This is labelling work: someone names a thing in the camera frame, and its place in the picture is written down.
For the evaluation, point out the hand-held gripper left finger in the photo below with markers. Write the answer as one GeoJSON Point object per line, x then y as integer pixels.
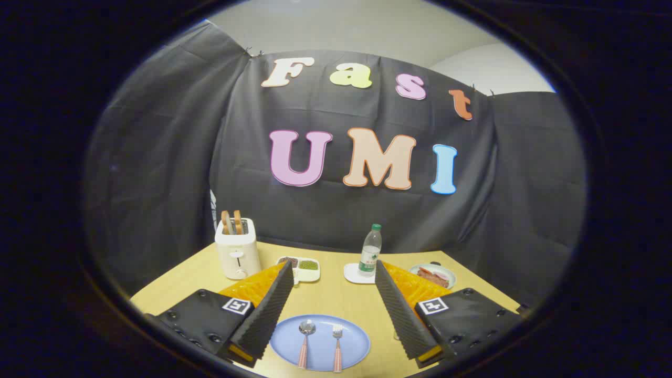
{"type": "Point", "coordinates": [262, 320]}

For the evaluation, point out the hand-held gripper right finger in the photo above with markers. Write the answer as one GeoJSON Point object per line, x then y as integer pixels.
{"type": "Point", "coordinates": [404, 315]}

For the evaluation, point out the grilled meat pieces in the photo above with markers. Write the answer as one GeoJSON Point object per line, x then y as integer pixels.
{"type": "Point", "coordinates": [433, 278]}

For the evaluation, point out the pale green food plate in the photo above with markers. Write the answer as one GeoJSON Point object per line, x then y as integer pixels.
{"type": "Point", "coordinates": [446, 273]}

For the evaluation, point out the blue round plate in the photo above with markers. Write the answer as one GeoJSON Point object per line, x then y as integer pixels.
{"type": "Point", "coordinates": [320, 346]}

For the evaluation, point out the white square coaster tray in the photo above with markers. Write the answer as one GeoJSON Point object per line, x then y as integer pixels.
{"type": "Point", "coordinates": [352, 274]}

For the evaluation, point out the cream toaster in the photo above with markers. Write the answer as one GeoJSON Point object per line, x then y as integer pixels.
{"type": "Point", "coordinates": [239, 257]}

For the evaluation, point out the white divided bean dish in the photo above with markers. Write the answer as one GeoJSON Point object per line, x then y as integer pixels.
{"type": "Point", "coordinates": [307, 265]}

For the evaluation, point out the clear water bottle green cap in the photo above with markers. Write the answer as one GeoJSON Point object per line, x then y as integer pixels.
{"type": "Point", "coordinates": [370, 252]}

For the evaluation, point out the brown toast slice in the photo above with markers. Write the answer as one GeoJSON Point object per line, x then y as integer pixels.
{"type": "Point", "coordinates": [226, 221]}
{"type": "Point", "coordinates": [238, 220]}

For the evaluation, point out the black backdrop cloth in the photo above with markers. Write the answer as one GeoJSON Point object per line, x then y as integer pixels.
{"type": "Point", "coordinates": [157, 157]}

